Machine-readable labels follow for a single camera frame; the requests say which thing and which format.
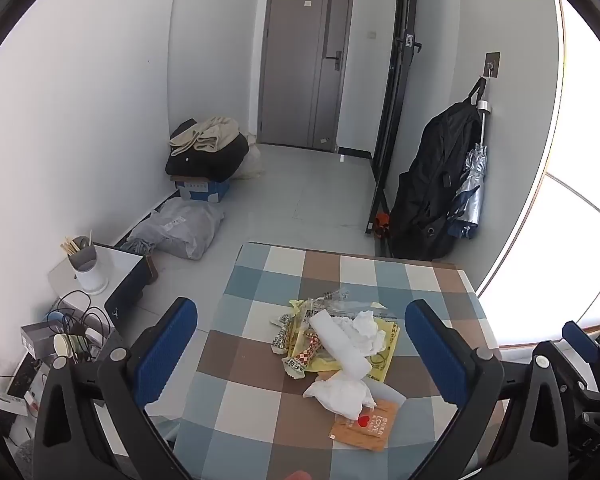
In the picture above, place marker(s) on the checkered tablecloth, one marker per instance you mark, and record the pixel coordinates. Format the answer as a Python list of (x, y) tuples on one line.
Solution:
[(260, 410)]

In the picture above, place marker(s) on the orange object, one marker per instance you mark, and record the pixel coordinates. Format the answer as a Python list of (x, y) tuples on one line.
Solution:
[(382, 222)]

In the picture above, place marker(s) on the white foam strip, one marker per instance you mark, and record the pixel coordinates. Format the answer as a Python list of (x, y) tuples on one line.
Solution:
[(337, 340)]

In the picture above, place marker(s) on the black backpack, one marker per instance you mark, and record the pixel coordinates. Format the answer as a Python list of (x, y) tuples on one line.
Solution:
[(430, 185)]

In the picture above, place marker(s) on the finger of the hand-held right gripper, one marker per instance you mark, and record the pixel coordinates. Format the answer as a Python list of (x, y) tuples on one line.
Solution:
[(581, 339)]

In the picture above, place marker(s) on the chopstick holder with chopsticks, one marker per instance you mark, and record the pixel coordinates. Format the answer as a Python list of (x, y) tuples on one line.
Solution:
[(85, 267)]

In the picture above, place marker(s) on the metal wall hook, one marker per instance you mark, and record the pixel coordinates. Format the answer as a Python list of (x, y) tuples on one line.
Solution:
[(492, 62)]

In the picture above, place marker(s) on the grey door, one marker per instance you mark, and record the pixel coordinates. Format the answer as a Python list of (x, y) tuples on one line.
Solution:
[(300, 60)]

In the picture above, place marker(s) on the black metal door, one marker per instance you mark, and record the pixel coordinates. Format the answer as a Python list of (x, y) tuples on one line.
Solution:
[(400, 85)]

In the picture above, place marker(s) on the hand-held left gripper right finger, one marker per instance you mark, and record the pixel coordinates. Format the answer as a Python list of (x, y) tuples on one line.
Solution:
[(435, 355)]

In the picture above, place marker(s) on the red checkered wrapper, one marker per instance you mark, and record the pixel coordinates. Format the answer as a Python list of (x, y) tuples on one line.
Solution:
[(305, 355)]

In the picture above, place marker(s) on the small grey box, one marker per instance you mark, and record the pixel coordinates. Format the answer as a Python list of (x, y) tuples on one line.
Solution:
[(37, 337)]

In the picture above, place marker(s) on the grey plastic bag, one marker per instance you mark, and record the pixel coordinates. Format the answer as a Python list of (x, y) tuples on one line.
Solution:
[(180, 227)]

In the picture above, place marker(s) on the white plastic bag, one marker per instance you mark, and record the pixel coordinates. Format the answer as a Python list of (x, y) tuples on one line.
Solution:
[(252, 160)]

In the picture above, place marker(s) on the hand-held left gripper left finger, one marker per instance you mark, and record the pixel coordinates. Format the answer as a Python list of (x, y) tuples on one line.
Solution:
[(165, 350)]

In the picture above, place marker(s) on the clear plastic wrapper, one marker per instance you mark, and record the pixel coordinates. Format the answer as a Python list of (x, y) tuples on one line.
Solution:
[(342, 300)]

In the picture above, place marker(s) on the silver folding umbrella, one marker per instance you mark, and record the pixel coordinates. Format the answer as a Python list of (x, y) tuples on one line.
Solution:
[(472, 190)]

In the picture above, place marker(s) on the beige clothes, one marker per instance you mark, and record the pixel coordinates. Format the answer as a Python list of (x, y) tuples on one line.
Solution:
[(207, 135)]

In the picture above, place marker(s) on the orange packet with red heart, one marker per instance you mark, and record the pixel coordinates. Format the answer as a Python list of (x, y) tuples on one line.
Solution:
[(360, 430)]

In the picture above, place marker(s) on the white tissue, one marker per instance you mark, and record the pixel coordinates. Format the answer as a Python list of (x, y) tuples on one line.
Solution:
[(367, 327), (340, 395)]

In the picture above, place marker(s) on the yellow plastic bag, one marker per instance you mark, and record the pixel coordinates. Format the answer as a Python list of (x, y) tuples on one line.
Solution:
[(385, 350)]

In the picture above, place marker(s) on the black clothes pile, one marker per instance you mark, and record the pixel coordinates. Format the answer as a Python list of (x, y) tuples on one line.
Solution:
[(210, 162)]

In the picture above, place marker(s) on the blue cardboard box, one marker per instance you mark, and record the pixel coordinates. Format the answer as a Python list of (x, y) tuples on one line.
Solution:
[(202, 191)]

